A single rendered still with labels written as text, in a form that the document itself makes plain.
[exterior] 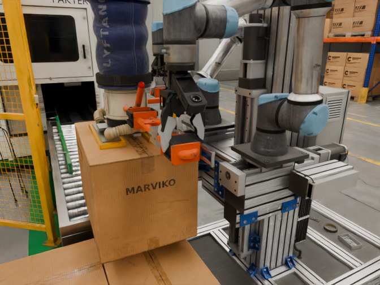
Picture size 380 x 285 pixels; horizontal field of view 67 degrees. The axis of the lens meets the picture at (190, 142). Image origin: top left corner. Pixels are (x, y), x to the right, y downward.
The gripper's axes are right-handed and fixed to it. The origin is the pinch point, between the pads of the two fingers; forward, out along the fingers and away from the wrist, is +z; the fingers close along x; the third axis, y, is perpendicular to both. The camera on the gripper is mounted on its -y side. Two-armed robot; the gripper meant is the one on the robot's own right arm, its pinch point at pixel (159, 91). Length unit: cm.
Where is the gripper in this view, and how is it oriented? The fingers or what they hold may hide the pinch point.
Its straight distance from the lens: 162.7
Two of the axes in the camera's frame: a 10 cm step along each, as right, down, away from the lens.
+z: 0.1, 9.4, 3.4
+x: 9.0, -1.5, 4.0
